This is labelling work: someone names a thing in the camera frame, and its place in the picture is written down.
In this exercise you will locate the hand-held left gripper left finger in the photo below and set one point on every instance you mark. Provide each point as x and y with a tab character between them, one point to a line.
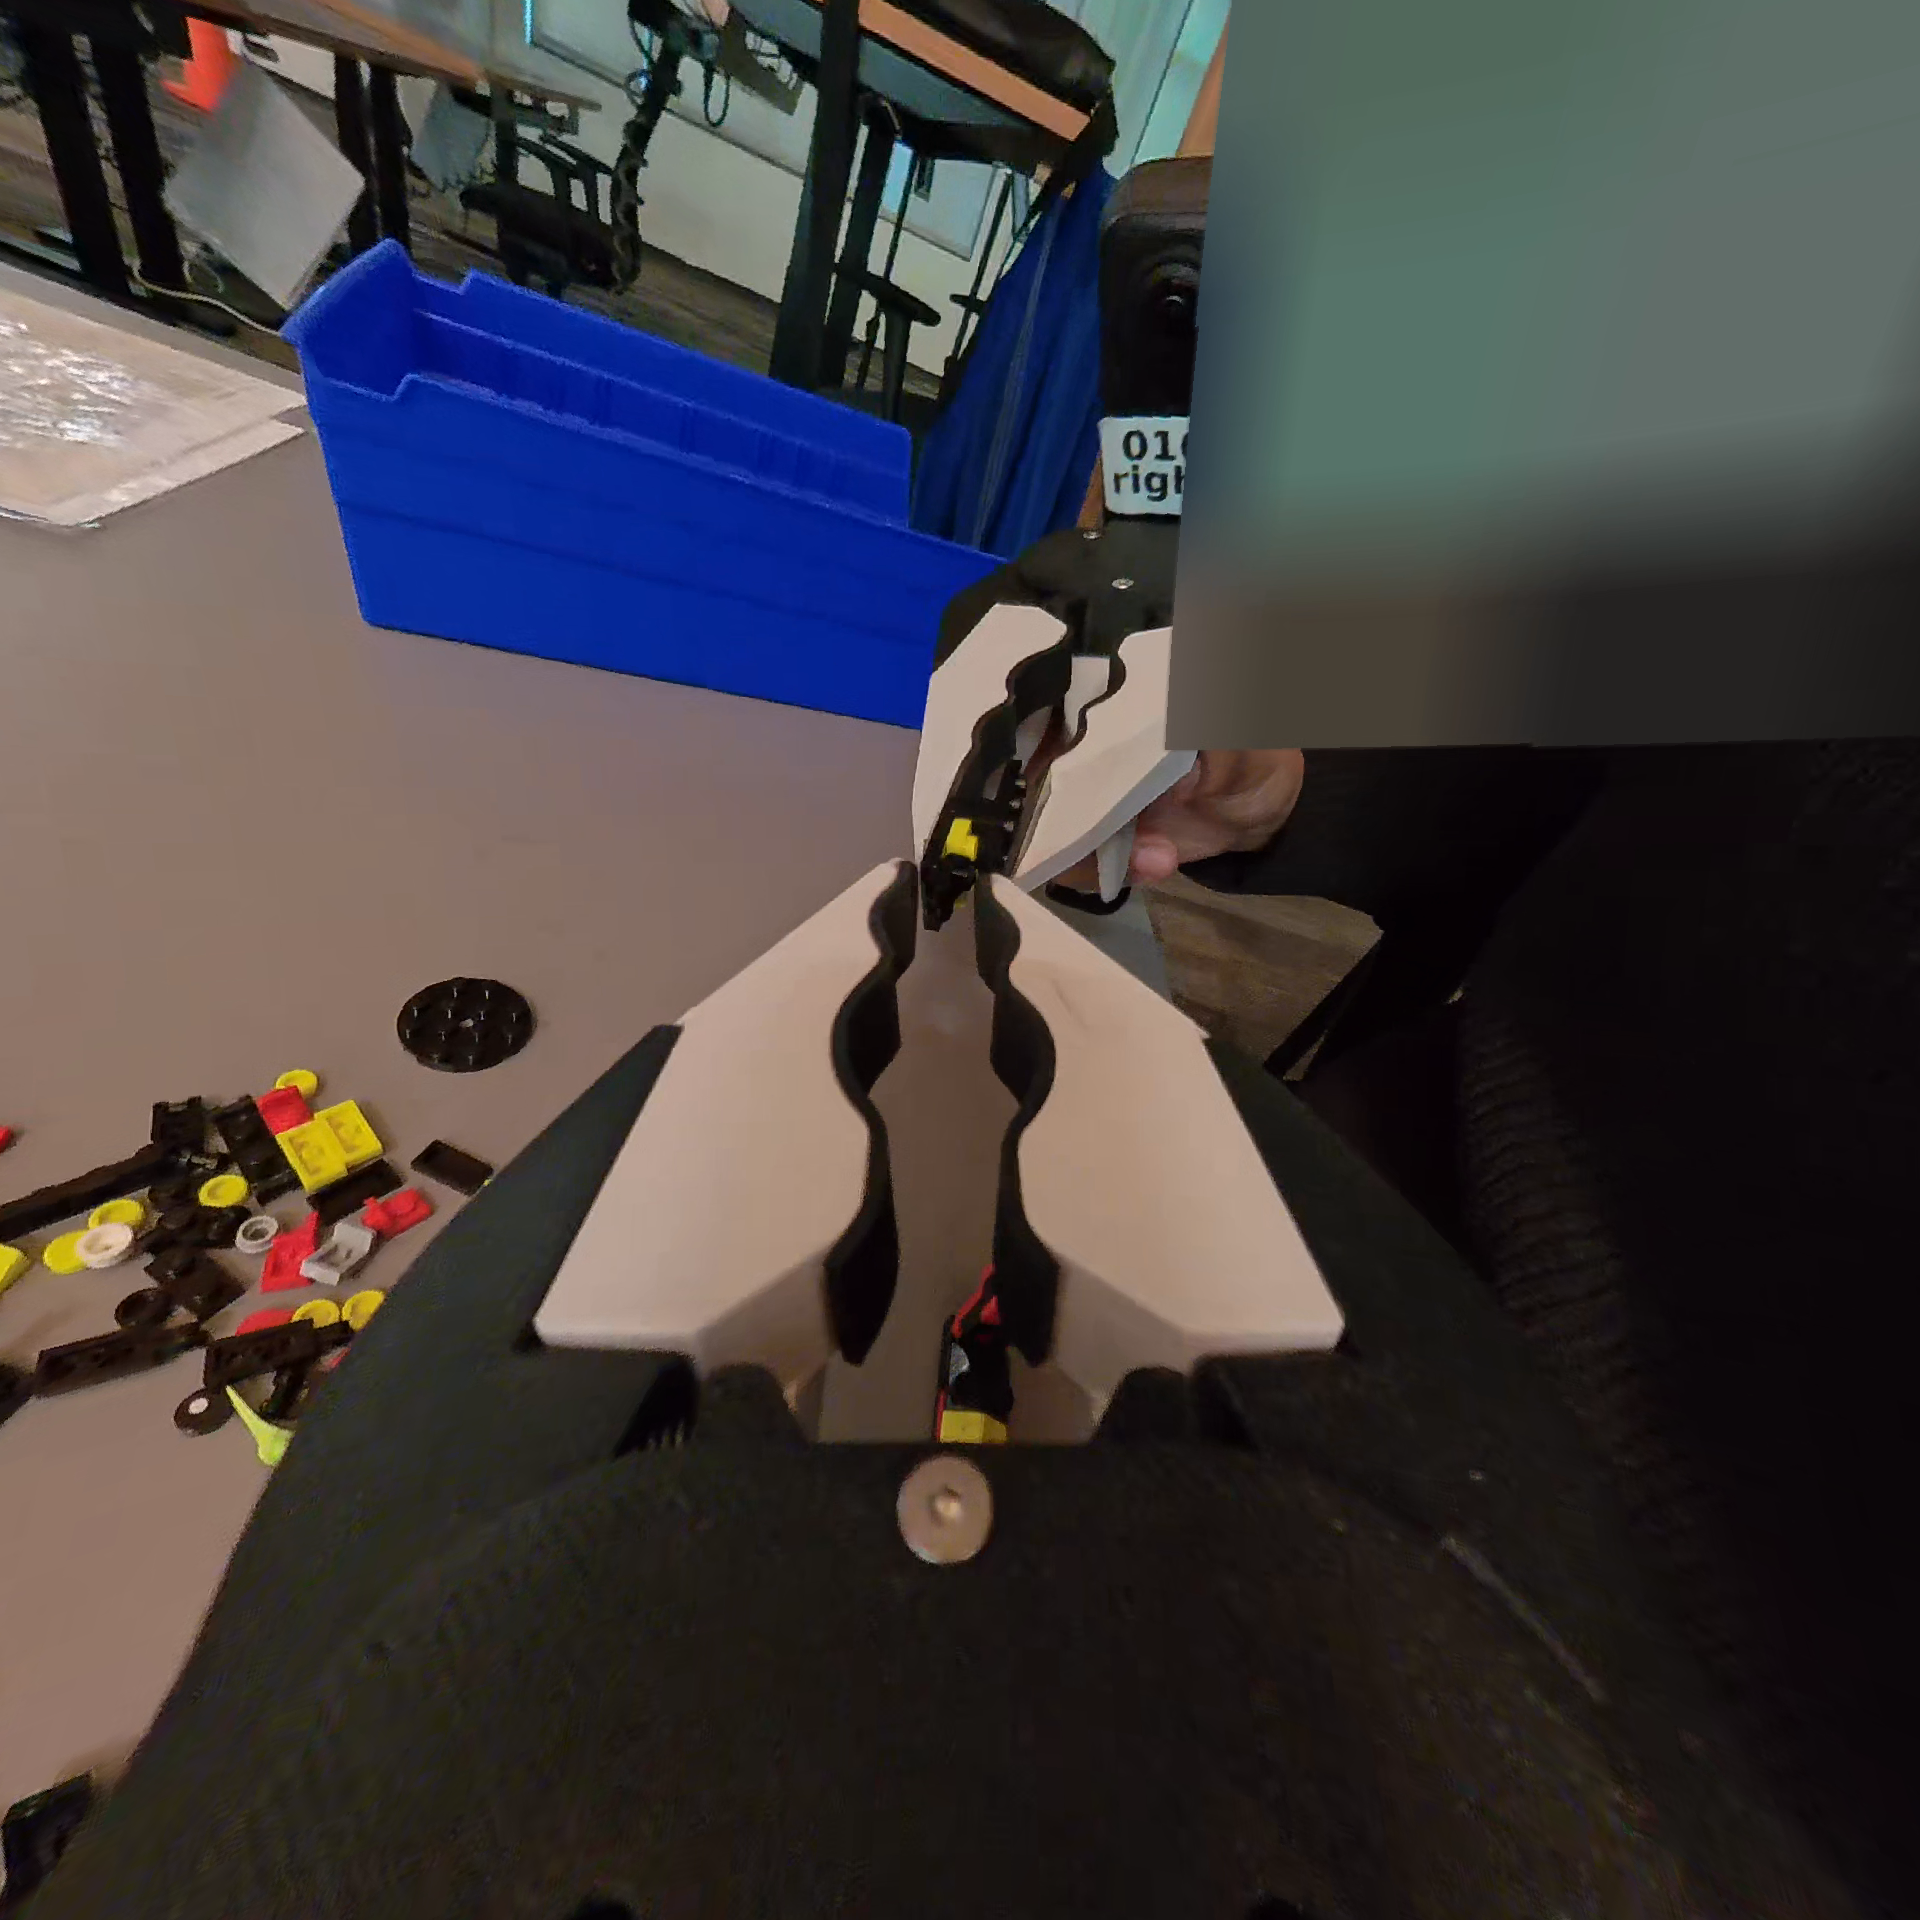
705	1172

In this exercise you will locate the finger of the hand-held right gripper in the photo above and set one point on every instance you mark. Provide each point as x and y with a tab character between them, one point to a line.
1118	764
953	734

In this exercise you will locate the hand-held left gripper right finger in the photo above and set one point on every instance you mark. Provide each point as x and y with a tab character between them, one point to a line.
1156	1172

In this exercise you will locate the small black yellow lego assembly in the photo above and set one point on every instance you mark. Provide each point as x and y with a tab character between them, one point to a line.
953	850

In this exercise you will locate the red black lego model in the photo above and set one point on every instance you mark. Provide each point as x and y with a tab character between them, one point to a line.
974	1372

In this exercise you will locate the pile of lego pieces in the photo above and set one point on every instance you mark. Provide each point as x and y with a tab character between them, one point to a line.
323	1149

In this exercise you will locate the small black lego tile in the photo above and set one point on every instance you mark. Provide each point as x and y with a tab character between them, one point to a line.
452	1166

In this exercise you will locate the black round lego plate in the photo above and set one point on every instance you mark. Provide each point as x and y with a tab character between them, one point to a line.
464	1026

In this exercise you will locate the black lego brick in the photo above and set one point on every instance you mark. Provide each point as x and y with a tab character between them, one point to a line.
38	1823

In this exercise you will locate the person's right hand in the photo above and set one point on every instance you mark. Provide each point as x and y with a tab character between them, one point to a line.
1237	811

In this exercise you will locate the blue hanging jacket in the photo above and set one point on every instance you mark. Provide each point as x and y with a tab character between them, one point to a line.
1037	375

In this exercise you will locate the black stool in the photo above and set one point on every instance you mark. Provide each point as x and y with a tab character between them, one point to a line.
885	340

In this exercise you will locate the wooden top desk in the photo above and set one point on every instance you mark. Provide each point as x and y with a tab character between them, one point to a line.
359	44
961	67

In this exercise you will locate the blue plastic bin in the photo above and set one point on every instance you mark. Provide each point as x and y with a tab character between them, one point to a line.
630	494

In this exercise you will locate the person's black knit sweater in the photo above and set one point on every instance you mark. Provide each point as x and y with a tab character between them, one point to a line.
1681	1125

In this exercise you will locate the black office chair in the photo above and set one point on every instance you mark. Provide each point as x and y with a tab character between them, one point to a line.
547	226

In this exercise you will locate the grey panel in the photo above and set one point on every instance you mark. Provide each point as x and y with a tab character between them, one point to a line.
264	196

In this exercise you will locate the clear plastic bag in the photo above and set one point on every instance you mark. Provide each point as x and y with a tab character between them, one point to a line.
119	406

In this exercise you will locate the orange cone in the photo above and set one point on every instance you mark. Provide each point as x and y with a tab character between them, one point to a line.
203	61

